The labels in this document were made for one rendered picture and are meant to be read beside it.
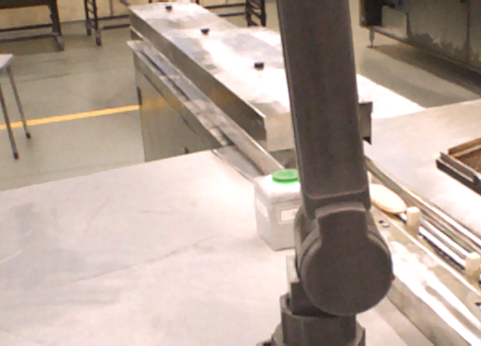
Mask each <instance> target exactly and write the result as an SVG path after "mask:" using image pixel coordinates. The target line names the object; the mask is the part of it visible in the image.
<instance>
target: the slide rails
mask: <svg viewBox="0 0 481 346"><path fill-rule="evenodd" d="M367 170H368V169H367ZM368 172H369V170H368ZM369 173H370V172H369ZM370 174H371V175H372V184H380V186H383V187H385V188H386V189H388V190H390V191H391V192H393V193H396V194H397V195H398V196H399V197H400V198H401V200H402V201H403V202H404V203H405V205H406V209H407V208H412V207H416V208H418V207H417V206H415V205H414V204H412V203H410V202H408V201H407V199H406V198H404V197H403V196H402V195H400V194H399V193H398V192H396V191H394V190H392V189H391V188H390V187H389V186H388V184H387V183H385V182H384V181H382V180H381V179H378V178H377V177H376V176H374V175H373V174H372V173H370ZM377 209H378V208H377ZM418 209H419V208H418ZM378 210H380V211H382V212H383V213H384V215H385V216H387V217H388V218H389V219H390V220H392V221H393V222H394V223H396V224H398V225H399V226H400V227H401V229H403V230H404V231H405V232H406V233H408V234H409V235H410V236H411V237H413V238H415V239H416V240H417V241H419V242H420V243H421V245H422V246H423V247H425V248H426V249H427V250H428V251H429V252H431V253H432V254H434V255H435V256H436V257H437V258H438V259H440V260H441V262H442V263H443V264H445V265H446V266H447V267H448V268H450V269H451V270H453V271H454V272H456V273H457V274H458V275H459V276H460V277H462V278H463V279H464V281H466V282H467V283H468V284H469V285H471V286H472V287H473V288H474V289H475V290H477V291H478V292H480V293H481V285H480V284H479V283H476V281H475V280H474V279H473V278H471V277H470V276H469V275H467V274H466V273H465V272H464V271H462V270H461V269H460V268H459V267H457V266H456V265H455V264H454V263H453V262H452V261H451V260H450V259H448V258H447V257H446V256H445V255H443V254H442V253H441V252H439V251H438V250H437V249H436V248H434V247H433V246H432V244H431V243H428V242H427V241H426V240H424V239H423V238H422V237H421V236H419V235H418V234H417V233H416V232H414V231H413V230H412V229H411V228H409V227H408V226H407V225H406V224H404V223H403V222H402V221H401V220H399V219H398V218H397V217H395V216H394V215H392V214H391V213H388V212H385V211H383V210H381V209H378ZM419 210H420V227H422V228H423V229H424V230H425V231H426V232H427V233H428V234H431V235H432V236H433V237H435V238H436V239H437V240H438V241H440V242H441V243H443V244H444V246H445V247H446V248H448V249H449V250H450V251H453V252H454V253H455V254H457V255H458V256H459V257H461V258H462V260H463V261H465V259H466V255H467V254H469V253H478V252H476V251H475V250H474V249H471V248H470V246H469V245H467V244H466V243H465V242H463V241H462V240H460V239H459V238H458V237H456V236H455V235H453V234H452V233H451V232H449V231H448V230H447V229H445V228H444V227H443V226H441V225H440V224H439V223H438V222H437V221H436V220H434V219H433V218H431V217H430V216H427V215H426V213H425V212H423V211H422V210H421V209H419ZM478 254H479V255H480V256H481V254H480V253H478Z"/></svg>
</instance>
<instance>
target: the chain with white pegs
mask: <svg viewBox="0 0 481 346"><path fill-rule="evenodd" d="M118 1H120V2H121V3H122V4H123V5H124V6H132V4H130V3H129V2H128V1H127V0H118ZM394 216H395V217H397V218H398V219H399V220H401V221H402V222H403V223H404V224H406V225H407V226H408V227H409V228H411V229H412V230H413V231H414V232H416V233H417V234H418V235H419V236H421V237H422V238H423V239H424V240H426V241H427V242H428V243H431V244H432V246H433V247H434V248H436V249H437V250H438V251H439V252H441V253H442V254H443V255H445V256H446V257H447V258H448V259H450V260H451V261H452V262H453V263H454V264H455V265H456V266H457V267H459V268H460V269H461V270H462V271H464V272H465V273H466V274H467V275H469V276H470V277H471V278H473V279H474V280H475V281H476V283H479V284H480V285H481V256H480V255H479V254H478V253H469V254H467V255H466V259H465V267H463V266H462V265H461V264H459V262H458V261H457V260H456V259H454V258H452V256H451V255H448V254H447V253H445V252H444V251H443V250H441V249H440V248H439V247H438V245H437V244H435V243H434V242H433V241H431V240H430V239H429V238H427V237H426V236H425V235H424V234H422V233H421V232H420V210H419V209H418V208H416V207H412V208H407V209H406V220H405V219H403V218H402V217H401V216H399V215H394Z"/></svg>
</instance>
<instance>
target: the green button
mask: <svg viewBox="0 0 481 346"><path fill-rule="evenodd" d="M271 181H272V182H274V183H276V184H283V185H288V184H294V183H299V179H298V170H296V169H280V170H278V171H275V173H274V174H273V175H272V176H271Z"/></svg>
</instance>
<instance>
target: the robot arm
mask: <svg viewBox="0 0 481 346"><path fill-rule="evenodd" d="M275 4H276V11H277V25H278V26H279V28H278V32H280V40H281V47H282V55H283V63H284V69H285V77H286V84H287V92H288V100H289V107H290V121H291V128H292V137H293V143H294V152H296V160H297V170H298V179H299V187H300V195H301V199H302V205H301V206H300V208H299V209H298V211H297V213H296V216H294V219H293V223H292V232H293V238H294V254H289V256H286V268H287V286H288V292H287V293H285V294H283V295H279V310H281V322H279V323H278V324H277V326H276V328H275V331H274V332H273V334H272V335H271V339H269V340H262V341H259V342H257V343H256V345H255V346H365V327H362V326H361V325H360V323H359V322H358V321H357V315H358V314H361V313H363V312H366V311H368V310H371V309H372V308H374V307H375V306H377V305H378V303H379V302H380V301H381V300H382V299H383V298H385V297H386V296H387V294H388V292H389V290H390V286H391V284H392V280H394V279H395V276H394V274H393V263H392V256H391V253H390V250H389V248H388V245H387V242H386V240H385V239H384V237H383V236H382V234H381V233H380V231H378V229H377V226H376V222H375V220H374V218H373V216H372V213H371V210H370V209H371V208H372V204H371V193H370V184H369V177H368V170H367V165H366V160H364V144H363V134H362V123H361V113H360V103H359V92H358V82H357V72H356V71H355V62H354V52H353V41H352V20H351V11H350V2H349V0H275Z"/></svg>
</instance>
